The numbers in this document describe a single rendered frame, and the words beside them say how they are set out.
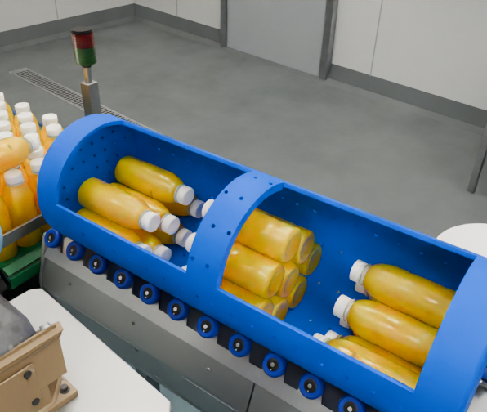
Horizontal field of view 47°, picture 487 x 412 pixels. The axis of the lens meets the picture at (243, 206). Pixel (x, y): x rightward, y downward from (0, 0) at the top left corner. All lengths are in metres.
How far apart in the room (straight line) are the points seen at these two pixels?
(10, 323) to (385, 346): 0.57
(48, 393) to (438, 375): 0.49
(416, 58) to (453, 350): 3.77
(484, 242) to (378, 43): 3.43
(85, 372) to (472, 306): 0.52
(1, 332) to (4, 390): 0.06
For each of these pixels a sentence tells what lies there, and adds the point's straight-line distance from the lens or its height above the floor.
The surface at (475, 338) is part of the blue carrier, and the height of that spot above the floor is 1.20.
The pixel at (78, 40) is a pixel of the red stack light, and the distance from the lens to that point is 1.71.
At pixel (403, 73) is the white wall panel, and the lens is 4.53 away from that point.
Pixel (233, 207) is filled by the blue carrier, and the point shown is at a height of 1.22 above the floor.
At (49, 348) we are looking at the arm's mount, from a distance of 0.69.
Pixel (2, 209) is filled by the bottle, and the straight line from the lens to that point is 1.33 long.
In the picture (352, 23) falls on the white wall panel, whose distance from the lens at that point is 4.67.
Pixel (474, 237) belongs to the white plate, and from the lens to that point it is 1.28.
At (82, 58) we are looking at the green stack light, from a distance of 1.72.
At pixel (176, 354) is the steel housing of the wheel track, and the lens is 1.15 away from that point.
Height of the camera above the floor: 1.74
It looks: 34 degrees down
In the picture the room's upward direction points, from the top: 2 degrees clockwise
